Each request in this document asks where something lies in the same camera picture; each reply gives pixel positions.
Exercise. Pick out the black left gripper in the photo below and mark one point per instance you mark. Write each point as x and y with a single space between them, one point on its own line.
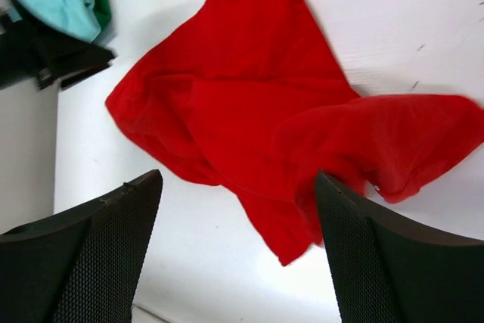
31 49

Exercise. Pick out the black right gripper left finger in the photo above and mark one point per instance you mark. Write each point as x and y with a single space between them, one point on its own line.
83 264

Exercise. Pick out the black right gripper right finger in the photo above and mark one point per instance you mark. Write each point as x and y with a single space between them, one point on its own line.
386 267

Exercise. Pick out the red t shirt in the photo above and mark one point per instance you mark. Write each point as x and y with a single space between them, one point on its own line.
247 94

